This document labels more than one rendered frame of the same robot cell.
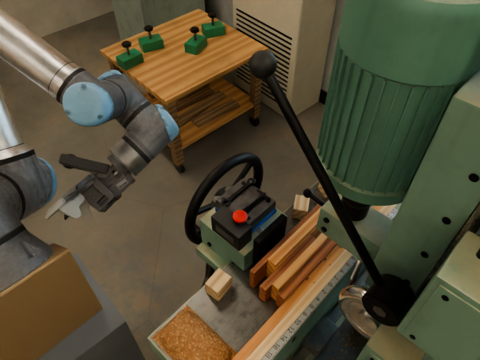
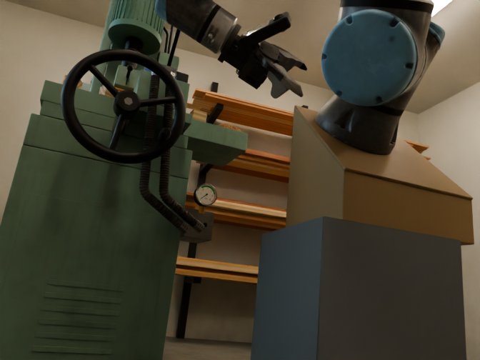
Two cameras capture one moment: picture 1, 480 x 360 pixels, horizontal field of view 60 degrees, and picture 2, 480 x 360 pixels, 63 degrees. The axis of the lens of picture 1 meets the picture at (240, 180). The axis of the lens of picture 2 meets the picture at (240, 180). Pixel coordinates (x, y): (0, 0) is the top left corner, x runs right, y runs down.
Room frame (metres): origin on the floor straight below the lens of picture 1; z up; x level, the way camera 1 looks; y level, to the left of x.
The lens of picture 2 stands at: (1.36, 0.67, 0.41)
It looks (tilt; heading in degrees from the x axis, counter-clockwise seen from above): 16 degrees up; 205
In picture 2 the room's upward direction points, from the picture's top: 6 degrees clockwise
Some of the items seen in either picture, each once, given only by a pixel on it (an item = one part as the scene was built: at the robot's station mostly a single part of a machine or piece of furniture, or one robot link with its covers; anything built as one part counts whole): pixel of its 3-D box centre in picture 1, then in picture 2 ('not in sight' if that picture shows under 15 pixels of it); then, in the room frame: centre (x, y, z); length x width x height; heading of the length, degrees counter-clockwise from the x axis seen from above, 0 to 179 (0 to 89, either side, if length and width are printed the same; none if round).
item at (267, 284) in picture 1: (288, 267); not in sight; (0.43, -0.10, 0.93); 0.16 x 0.02 x 0.05; 137
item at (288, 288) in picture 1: (308, 270); not in sight; (0.42, -0.14, 0.92); 0.19 x 0.02 x 0.05; 137
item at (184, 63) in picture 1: (187, 82); not in sight; (1.91, 0.29, 0.32); 0.66 x 0.57 x 0.64; 133
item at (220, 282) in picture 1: (218, 284); (197, 118); (0.39, 0.04, 0.92); 0.04 x 0.03 x 0.04; 143
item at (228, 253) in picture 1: (243, 229); (158, 100); (0.53, -0.01, 0.91); 0.15 x 0.14 x 0.09; 137
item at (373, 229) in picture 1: (356, 231); (124, 88); (0.45, -0.22, 1.03); 0.14 x 0.07 x 0.09; 47
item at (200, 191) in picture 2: not in sight; (204, 198); (0.42, 0.12, 0.65); 0.06 x 0.04 x 0.08; 137
